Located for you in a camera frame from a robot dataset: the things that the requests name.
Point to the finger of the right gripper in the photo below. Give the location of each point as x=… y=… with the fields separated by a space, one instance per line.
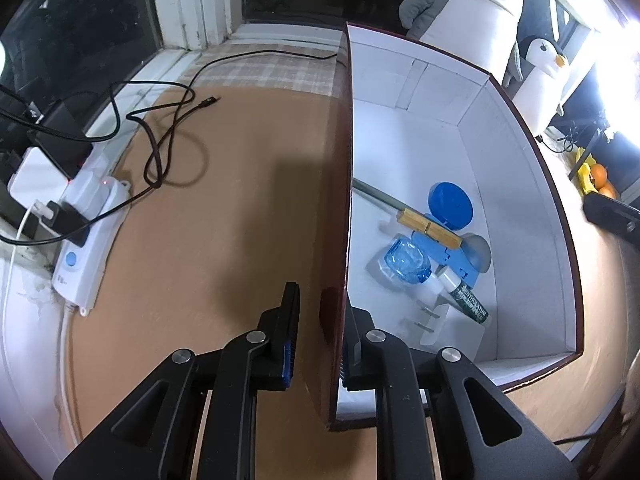
x=613 y=216

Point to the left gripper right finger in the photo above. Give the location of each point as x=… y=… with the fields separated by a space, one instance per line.
x=438 y=415

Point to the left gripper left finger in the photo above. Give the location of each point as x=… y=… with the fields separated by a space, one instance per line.
x=194 y=415

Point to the green white tube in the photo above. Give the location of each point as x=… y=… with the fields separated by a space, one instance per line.
x=464 y=298

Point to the blue round tape measure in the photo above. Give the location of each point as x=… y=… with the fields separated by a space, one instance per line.
x=450 y=205

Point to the blue phone stand plate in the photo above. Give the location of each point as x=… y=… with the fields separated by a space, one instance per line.
x=444 y=256

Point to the red box white interior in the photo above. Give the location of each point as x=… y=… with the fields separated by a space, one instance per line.
x=453 y=231

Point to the clear blue glass bottle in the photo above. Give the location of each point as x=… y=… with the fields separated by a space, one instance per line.
x=404 y=262

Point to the orange front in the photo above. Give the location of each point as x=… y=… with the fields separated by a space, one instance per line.
x=608 y=191

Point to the orange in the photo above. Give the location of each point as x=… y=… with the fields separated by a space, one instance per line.
x=608 y=191
x=598 y=176

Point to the orange left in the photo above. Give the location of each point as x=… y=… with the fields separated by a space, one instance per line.
x=598 y=176

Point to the yellow fruit bowl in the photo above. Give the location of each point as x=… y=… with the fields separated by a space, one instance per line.
x=583 y=179

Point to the small penguin plush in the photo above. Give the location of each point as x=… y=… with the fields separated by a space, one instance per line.
x=539 y=96

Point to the black plug adapter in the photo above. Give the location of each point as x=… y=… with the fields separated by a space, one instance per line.
x=65 y=220

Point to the large penguin plush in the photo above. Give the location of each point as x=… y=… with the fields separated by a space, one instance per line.
x=482 y=32

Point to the white power strip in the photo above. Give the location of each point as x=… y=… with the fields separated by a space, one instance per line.
x=79 y=271

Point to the white charger brick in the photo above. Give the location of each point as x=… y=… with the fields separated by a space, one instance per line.
x=37 y=179

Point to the black charger brick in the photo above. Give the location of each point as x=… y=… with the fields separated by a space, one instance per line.
x=67 y=155

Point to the ring light stand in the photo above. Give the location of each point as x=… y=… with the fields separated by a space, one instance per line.
x=586 y=153

